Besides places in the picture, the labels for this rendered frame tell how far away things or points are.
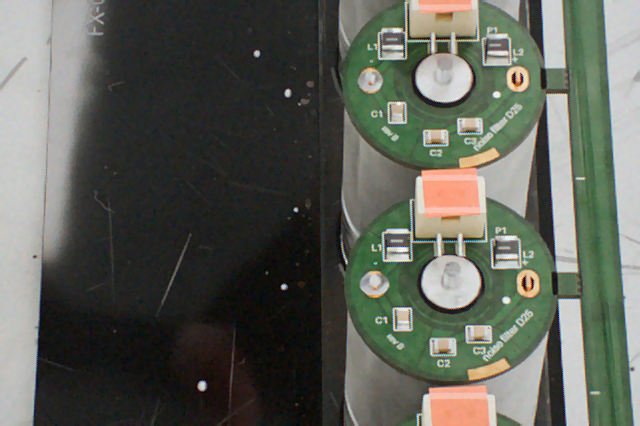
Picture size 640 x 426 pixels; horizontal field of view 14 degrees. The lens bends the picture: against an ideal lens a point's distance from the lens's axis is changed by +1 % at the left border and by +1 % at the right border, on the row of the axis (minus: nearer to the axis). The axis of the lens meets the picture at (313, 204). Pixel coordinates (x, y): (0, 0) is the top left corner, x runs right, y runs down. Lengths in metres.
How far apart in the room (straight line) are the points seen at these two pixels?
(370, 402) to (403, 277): 0.02
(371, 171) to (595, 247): 0.03
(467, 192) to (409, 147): 0.01
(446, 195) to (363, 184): 0.03
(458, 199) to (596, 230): 0.02
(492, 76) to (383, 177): 0.02
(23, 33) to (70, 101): 0.02
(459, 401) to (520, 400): 0.03
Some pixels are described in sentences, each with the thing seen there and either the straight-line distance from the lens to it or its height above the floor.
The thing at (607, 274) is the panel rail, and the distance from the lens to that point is 0.32.
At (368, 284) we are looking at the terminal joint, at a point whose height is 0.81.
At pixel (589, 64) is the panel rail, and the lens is 0.33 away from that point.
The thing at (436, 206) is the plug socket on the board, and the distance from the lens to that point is 0.31.
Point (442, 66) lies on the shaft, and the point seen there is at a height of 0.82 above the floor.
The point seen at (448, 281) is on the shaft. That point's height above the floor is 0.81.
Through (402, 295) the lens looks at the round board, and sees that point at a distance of 0.31.
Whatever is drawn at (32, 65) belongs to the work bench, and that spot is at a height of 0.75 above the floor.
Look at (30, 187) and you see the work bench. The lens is 0.39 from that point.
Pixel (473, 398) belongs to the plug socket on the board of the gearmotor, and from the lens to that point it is 0.30.
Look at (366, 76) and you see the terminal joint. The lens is 0.33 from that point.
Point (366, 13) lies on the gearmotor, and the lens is 0.35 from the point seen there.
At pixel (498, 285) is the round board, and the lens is 0.31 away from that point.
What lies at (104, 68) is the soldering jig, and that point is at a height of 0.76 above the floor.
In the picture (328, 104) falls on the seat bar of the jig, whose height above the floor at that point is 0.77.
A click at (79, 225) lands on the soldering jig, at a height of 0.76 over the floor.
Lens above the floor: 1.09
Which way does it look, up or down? 62 degrees down
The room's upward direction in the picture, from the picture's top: straight up
